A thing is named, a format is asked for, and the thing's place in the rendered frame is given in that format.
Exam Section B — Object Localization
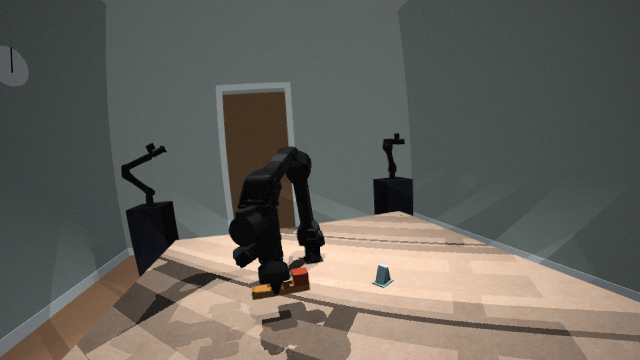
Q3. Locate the orange bar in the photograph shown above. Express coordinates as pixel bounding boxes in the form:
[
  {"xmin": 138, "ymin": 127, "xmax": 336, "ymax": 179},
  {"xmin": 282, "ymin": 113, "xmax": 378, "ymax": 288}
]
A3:
[{"xmin": 251, "ymin": 267, "xmax": 311, "ymax": 300}]

